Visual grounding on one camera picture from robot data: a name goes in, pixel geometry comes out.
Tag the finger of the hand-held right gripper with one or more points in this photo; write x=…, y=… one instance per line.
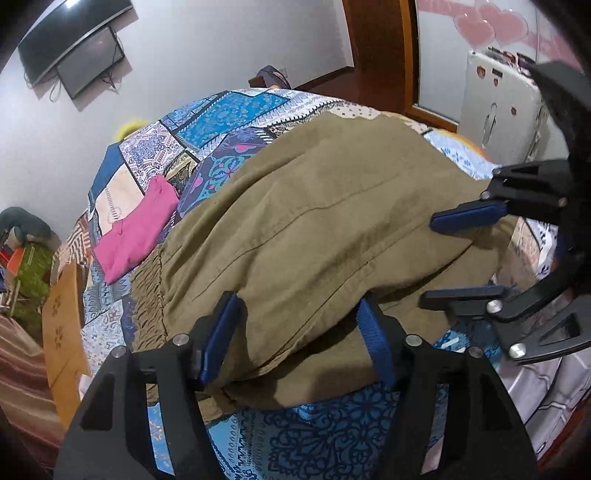
x=461, y=299
x=466, y=216

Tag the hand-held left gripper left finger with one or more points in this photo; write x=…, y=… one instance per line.
x=220, y=337

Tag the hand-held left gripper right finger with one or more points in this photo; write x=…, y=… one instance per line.
x=375, y=337

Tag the olive green pants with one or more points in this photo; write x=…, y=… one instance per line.
x=300, y=221

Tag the white refrigerator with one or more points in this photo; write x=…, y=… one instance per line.
x=498, y=92

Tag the pink folded cloth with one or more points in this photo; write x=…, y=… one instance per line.
x=134, y=230

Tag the pink heart stickers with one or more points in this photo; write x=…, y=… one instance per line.
x=498, y=23

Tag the wooden headboard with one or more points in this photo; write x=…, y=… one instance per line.
x=64, y=323

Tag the orange striped blanket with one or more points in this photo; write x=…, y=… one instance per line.
x=76, y=240

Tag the green patterned bag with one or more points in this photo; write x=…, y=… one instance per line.
x=34, y=272

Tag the striped brown curtain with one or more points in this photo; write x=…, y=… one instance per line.
x=23, y=369

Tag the blue patchwork bedsheet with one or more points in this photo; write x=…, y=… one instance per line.
x=221, y=115

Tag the orange box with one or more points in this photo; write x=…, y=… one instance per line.
x=11, y=263

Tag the grey bundled cloth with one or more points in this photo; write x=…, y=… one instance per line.
x=27, y=221

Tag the yellow object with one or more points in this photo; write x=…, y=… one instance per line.
x=129, y=129

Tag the dark clothes pile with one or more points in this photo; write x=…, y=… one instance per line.
x=272, y=76

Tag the flat black wall television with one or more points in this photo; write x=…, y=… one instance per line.
x=90, y=62

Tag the curved black wall screen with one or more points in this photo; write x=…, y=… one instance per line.
x=46, y=41

